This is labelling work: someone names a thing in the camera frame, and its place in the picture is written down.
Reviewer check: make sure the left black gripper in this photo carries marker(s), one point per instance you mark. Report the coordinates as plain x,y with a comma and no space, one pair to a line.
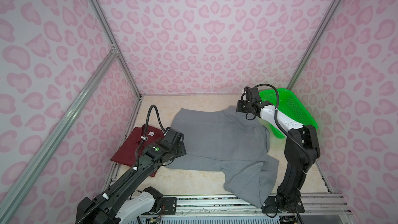
182,148

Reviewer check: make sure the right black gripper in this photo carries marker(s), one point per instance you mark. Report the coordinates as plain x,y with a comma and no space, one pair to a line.
239,106

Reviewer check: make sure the grey long sleeve shirt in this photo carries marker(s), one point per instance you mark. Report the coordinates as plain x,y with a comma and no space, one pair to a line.
226,141

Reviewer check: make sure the maroon long sleeve shirt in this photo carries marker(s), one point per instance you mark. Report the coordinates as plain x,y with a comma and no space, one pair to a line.
125,155

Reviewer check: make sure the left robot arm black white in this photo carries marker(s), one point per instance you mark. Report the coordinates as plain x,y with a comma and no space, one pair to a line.
110,207

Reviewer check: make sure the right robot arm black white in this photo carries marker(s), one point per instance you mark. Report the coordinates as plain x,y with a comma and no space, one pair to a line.
301,150

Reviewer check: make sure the green plastic basket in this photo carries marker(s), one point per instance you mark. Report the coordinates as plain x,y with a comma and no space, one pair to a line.
290,105

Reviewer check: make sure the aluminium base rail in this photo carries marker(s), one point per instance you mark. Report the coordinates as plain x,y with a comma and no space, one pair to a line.
314,208

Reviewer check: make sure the right rear aluminium frame post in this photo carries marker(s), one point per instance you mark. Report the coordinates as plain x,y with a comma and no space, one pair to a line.
325,21

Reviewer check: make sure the aluminium frame post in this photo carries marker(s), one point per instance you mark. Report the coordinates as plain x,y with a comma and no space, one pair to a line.
104,23
325,21

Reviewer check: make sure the left aluminium frame diagonal strut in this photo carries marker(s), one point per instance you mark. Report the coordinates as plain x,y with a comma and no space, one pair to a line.
31,173

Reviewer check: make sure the left rear aluminium frame post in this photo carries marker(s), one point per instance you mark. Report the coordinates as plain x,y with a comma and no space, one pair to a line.
104,23

